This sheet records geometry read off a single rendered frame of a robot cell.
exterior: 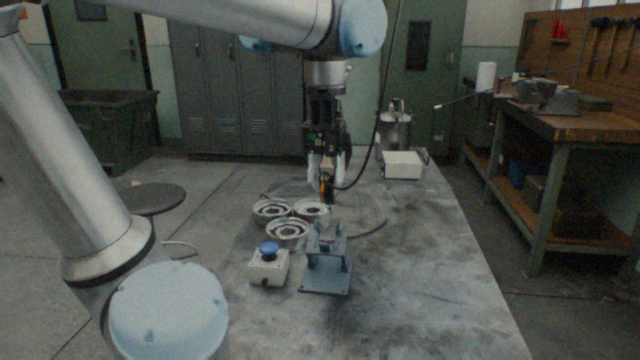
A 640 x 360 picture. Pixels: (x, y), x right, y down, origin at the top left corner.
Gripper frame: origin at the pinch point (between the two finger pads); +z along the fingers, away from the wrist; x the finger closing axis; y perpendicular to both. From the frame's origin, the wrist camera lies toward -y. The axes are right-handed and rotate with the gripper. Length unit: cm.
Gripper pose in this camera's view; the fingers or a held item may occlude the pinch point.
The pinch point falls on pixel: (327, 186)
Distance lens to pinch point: 77.3
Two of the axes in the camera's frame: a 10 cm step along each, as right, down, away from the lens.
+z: 0.0, 9.3, 3.7
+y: -1.7, 3.6, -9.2
